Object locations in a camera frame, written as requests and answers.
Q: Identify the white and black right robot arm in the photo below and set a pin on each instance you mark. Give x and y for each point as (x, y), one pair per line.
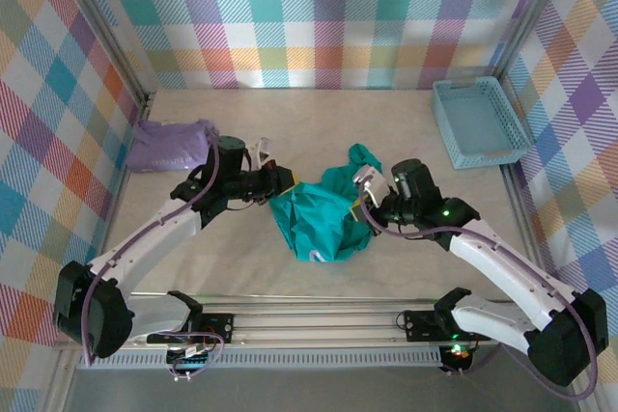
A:
(502, 267)

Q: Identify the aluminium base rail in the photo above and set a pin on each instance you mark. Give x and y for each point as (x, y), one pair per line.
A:
(318, 325)

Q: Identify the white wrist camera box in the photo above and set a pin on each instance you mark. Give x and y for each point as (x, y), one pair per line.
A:
(263, 149)
(374, 180)

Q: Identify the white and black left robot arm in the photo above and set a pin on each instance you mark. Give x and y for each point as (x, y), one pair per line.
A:
(145, 243)

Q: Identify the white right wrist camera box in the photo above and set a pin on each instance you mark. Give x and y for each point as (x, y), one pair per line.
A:
(374, 180)

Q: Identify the aluminium corner post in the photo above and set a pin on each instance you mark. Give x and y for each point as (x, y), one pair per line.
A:
(106, 40)
(531, 11)

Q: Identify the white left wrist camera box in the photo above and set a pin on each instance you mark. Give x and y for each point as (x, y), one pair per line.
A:
(263, 149)

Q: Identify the folded purple t-shirt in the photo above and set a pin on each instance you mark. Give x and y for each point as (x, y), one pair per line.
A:
(164, 146)

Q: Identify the light blue plastic basket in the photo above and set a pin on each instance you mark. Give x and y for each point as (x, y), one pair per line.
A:
(478, 127)

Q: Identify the teal t-shirt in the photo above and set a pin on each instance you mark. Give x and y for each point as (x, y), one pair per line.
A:
(314, 219)

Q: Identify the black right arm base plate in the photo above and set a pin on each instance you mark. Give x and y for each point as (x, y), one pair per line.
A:
(417, 327)

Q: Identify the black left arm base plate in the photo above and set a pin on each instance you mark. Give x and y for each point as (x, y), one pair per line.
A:
(219, 327)

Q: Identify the aluminium frame leg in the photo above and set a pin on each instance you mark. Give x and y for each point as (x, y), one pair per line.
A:
(58, 383)

